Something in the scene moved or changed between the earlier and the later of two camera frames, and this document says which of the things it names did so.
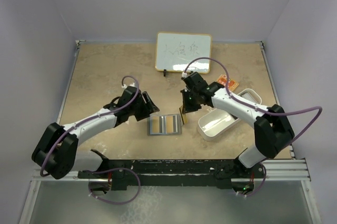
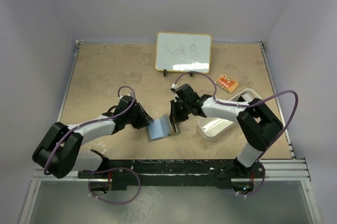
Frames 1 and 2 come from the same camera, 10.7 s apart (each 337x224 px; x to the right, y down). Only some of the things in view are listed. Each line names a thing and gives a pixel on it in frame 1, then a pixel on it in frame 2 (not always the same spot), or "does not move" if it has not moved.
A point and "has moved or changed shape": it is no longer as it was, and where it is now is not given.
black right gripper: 187,108 → 175,117
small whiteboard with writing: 174,51 does not move
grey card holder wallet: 164,124 has moved or changed shape
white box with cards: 250,94 does not move
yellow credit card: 184,116 has moved or changed shape
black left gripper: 148,107 → 143,120
